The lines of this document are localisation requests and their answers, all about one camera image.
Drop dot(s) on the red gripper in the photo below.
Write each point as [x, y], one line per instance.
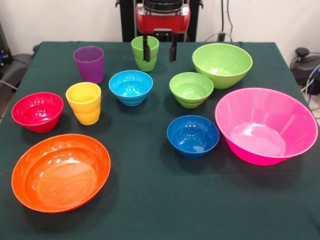
[162, 22]

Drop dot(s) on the green cup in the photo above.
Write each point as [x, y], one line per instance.
[137, 60]

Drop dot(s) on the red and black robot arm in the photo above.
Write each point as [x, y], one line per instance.
[162, 4]

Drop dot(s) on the light blue bowl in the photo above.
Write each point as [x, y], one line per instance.
[130, 87]

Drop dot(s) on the small green bowl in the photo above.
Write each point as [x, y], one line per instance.
[191, 90]

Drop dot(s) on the large green bowl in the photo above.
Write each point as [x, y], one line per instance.
[222, 65]

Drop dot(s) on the purple cup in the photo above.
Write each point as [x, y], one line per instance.
[90, 67]

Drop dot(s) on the dark blue bowl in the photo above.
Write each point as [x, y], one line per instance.
[192, 137]

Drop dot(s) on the yellow cup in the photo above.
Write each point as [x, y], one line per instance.
[85, 113]

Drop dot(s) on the large pink bowl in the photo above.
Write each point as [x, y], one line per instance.
[262, 125]

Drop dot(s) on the dark green tablecloth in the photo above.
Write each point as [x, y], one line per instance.
[150, 180]

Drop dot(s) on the red bowl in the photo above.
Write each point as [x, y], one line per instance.
[37, 112]

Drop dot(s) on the large orange bowl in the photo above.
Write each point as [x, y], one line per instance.
[60, 175]

